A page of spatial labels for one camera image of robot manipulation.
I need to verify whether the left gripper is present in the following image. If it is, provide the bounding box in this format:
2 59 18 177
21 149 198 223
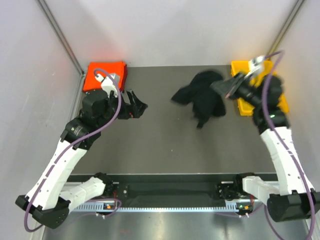
97 89 148 128

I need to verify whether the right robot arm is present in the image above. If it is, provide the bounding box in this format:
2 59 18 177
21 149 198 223
210 72 320 222

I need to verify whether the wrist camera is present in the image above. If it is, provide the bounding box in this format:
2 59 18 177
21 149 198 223
95 73 121 97
248 55 266 77

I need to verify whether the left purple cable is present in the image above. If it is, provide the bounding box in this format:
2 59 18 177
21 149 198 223
23 68 123 233

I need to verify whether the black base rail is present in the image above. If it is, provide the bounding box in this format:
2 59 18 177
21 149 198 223
67 173 281 207

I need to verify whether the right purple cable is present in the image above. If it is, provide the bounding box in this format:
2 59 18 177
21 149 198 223
259 49 316 240

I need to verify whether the grey slotted cable duct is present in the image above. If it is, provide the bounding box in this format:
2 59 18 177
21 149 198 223
73 200 253 213

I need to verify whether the purple cable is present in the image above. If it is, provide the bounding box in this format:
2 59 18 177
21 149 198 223
23 68 123 233
259 49 316 240

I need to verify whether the black t-shirt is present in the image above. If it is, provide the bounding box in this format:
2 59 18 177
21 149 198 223
171 70 226 129

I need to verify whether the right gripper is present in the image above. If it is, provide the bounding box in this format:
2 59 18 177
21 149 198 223
211 70 263 108

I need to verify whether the yellow plastic tray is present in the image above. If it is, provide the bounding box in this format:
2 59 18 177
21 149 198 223
230 59 290 117

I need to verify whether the orange folded t-shirt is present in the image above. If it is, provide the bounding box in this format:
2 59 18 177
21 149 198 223
82 61 128 93

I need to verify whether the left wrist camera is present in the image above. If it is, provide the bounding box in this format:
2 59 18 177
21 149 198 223
95 73 121 97

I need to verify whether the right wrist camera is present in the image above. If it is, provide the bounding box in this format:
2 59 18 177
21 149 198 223
248 55 266 77

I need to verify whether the aluminium frame post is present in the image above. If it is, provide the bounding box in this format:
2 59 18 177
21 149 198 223
34 0 85 76
266 0 307 56

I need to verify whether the left aluminium frame post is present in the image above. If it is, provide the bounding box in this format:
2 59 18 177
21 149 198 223
34 0 85 76

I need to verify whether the right aluminium frame post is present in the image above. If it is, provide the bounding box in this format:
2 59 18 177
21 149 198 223
266 0 307 56

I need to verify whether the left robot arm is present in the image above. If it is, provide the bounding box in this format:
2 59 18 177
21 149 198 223
15 89 148 230

